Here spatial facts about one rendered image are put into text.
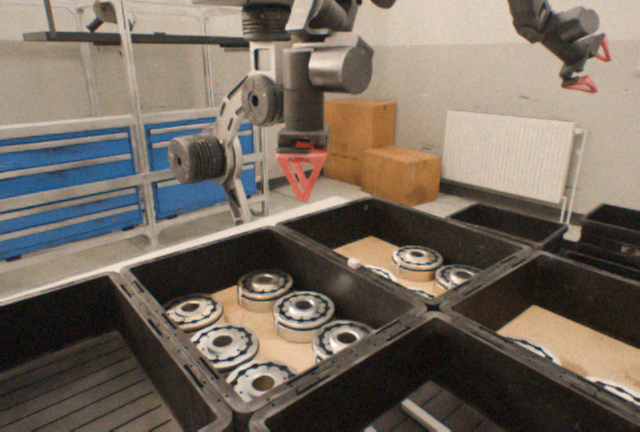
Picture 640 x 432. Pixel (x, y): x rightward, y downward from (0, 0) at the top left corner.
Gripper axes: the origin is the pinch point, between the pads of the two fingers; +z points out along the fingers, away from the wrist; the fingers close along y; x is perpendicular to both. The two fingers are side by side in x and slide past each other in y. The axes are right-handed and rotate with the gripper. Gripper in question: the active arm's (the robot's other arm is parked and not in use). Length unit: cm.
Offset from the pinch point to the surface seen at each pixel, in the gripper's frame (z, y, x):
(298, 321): 20.9, -2.8, 1.0
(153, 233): 79, 169, 110
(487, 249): 16.4, 17.5, -33.1
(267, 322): 23.7, 0.8, 6.8
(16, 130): 13, 126, 146
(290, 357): 23.9, -7.6, 1.6
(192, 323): 20.9, -4.5, 17.5
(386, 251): 23.3, 30.2, -15.0
